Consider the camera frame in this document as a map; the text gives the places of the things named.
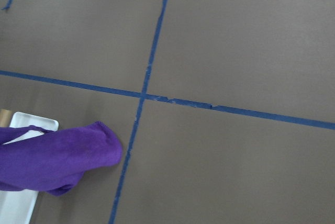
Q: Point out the purple towel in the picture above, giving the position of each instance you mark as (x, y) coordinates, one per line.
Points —
(49, 161)

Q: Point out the white towel rack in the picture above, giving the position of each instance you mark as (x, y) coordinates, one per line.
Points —
(17, 207)

